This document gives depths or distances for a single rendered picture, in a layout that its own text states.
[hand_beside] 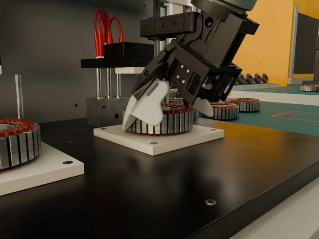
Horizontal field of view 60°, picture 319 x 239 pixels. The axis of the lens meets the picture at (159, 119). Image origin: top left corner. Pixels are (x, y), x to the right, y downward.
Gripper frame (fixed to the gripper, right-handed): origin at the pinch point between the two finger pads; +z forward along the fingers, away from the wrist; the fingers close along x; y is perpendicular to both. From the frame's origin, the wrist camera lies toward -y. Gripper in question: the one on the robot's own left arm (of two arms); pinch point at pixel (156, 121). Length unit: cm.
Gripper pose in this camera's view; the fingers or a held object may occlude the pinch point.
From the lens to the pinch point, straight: 44.8
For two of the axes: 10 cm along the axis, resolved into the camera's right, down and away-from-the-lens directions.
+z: -3.4, 7.9, 5.1
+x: 7.4, -1.1, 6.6
